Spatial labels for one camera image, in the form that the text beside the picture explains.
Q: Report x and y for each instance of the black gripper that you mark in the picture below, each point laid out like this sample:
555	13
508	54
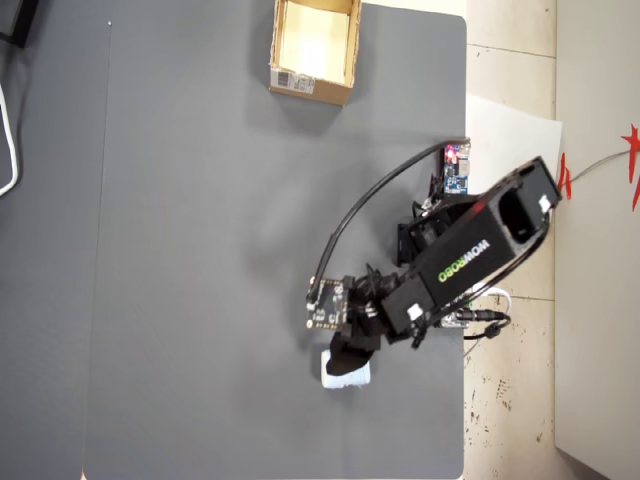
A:
367	320

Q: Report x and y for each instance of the white block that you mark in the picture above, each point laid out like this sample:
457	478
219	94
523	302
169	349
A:
350	382

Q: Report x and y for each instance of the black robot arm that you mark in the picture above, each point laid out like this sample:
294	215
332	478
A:
465	255

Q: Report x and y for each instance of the open cardboard box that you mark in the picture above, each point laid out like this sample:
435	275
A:
320	92

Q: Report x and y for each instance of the grey textured mat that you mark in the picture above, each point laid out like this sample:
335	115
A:
200	250

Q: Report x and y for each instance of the blue controller board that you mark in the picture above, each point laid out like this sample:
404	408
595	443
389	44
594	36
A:
455	175

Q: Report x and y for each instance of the white cabinet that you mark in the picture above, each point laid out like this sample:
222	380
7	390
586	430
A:
600	300

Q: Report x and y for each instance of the white paper sheet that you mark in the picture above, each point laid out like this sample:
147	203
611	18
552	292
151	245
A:
500	135

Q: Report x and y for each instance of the white rounded rim object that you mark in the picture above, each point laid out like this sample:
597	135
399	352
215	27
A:
14	150

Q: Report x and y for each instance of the black camera circuit board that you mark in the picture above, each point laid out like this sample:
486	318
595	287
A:
325	305

